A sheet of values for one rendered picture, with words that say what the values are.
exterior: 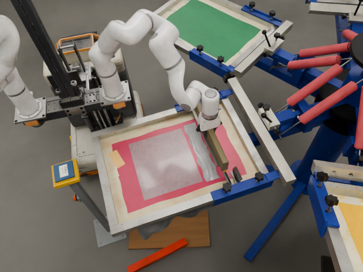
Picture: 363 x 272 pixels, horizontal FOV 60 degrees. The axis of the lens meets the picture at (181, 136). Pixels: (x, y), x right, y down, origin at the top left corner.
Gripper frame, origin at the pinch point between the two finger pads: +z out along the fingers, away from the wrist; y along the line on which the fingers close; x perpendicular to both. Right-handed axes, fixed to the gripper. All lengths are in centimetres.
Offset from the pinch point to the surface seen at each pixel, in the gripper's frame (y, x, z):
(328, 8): -99, -56, -6
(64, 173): 74, -10, 13
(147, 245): 49, 11, 108
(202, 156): 5.1, 4.7, 13.3
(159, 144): 23.9, -10.7, 14.3
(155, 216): 36.3, 28.2, 10.5
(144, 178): 36.4, 6.0, 14.2
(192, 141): 6.5, -6.2, 13.7
